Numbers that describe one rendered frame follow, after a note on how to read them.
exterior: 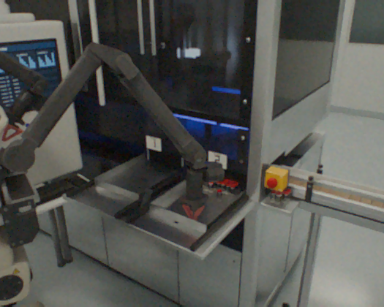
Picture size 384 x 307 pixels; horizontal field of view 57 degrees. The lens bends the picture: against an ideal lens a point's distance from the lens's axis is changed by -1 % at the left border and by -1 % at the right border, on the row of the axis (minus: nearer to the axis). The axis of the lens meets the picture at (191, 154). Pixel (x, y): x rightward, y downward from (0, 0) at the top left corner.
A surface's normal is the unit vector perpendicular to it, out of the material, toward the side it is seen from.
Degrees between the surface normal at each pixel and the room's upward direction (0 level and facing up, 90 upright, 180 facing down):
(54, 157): 90
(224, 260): 90
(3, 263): 90
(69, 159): 90
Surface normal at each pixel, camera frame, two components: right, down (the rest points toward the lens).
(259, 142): -0.56, 0.33
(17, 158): 0.40, 0.17
